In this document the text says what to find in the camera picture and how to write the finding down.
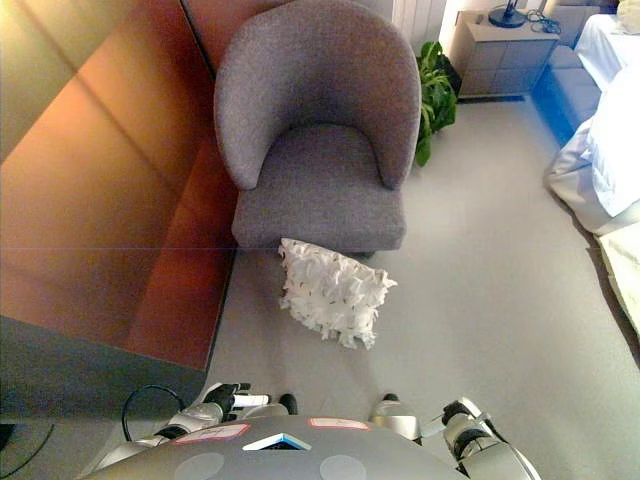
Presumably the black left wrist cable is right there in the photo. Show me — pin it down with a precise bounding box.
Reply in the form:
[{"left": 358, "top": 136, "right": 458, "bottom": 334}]
[{"left": 121, "top": 383, "right": 187, "bottom": 444}]

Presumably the beige nightstand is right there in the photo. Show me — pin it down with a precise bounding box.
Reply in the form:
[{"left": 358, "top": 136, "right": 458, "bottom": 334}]
[{"left": 456, "top": 10, "right": 562, "bottom": 99}]

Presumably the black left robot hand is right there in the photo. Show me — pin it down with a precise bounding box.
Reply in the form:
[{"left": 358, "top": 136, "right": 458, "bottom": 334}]
[{"left": 204, "top": 382, "right": 269, "bottom": 421}]

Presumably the black lamp base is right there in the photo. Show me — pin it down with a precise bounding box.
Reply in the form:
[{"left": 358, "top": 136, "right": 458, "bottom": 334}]
[{"left": 488, "top": 0, "right": 527, "bottom": 29}]

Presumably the silver left robot leg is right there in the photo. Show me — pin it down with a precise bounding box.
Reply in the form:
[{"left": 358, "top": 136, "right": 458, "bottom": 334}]
[{"left": 238, "top": 402, "right": 291, "bottom": 422}]

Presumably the white ruffled pillow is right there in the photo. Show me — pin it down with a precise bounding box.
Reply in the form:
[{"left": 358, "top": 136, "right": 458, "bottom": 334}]
[{"left": 277, "top": 237, "right": 399, "bottom": 351}]

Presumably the silver robot torso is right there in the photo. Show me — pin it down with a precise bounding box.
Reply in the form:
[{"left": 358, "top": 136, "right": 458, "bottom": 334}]
[{"left": 84, "top": 414, "right": 472, "bottom": 480}]

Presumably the green potted plant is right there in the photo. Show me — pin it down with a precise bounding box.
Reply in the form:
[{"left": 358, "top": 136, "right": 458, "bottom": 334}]
[{"left": 413, "top": 40, "right": 459, "bottom": 168}]

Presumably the grey upholstered bench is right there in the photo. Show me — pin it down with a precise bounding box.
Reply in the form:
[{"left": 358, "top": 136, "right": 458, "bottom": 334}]
[{"left": 531, "top": 44, "right": 602, "bottom": 147}]

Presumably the silver robot leg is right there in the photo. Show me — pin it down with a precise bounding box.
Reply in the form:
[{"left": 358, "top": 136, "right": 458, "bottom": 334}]
[
  {"left": 368, "top": 399, "right": 424, "bottom": 442},
  {"left": 238, "top": 402, "right": 291, "bottom": 422}
]

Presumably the silver right robot leg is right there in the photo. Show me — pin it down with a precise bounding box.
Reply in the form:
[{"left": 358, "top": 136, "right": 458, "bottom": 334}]
[{"left": 368, "top": 399, "right": 424, "bottom": 442}]

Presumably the cream bed pillow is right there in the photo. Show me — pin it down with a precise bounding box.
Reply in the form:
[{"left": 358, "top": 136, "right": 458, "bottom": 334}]
[{"left": 616, "top": 0, "right": 640, "bottom": 34}]

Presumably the thin dark floor cable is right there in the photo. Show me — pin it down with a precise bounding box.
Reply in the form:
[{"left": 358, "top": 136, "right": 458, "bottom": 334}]
[{"left": 0, "top": 422, "right": 56, "bottom": 479}]

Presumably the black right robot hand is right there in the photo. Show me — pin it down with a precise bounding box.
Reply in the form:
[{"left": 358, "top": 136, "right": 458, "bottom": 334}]
[{"left": 423, "top": 397, "right": 484, "bottom": 440}]

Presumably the brown wooden desk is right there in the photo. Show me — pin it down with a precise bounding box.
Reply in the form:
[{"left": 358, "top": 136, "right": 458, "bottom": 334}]
[{"left": 0, "top": 0, "right": 241, "bottom": 426}]

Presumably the white radiator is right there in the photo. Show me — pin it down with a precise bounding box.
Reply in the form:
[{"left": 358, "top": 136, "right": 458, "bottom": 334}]
[{"left": 391, "top": 0, "right": 449, "bottom": 47}]

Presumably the grey fabric armchair sofa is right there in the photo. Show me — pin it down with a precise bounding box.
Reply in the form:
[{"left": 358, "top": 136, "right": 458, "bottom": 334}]
[{"left": 213, "top": 0, "right": 422, "bottom": 251}]

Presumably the white bed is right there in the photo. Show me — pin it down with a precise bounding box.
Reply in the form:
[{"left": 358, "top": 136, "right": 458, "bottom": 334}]
[{"left": 543, "top": 12, "right": 640, "bottom": 351}]

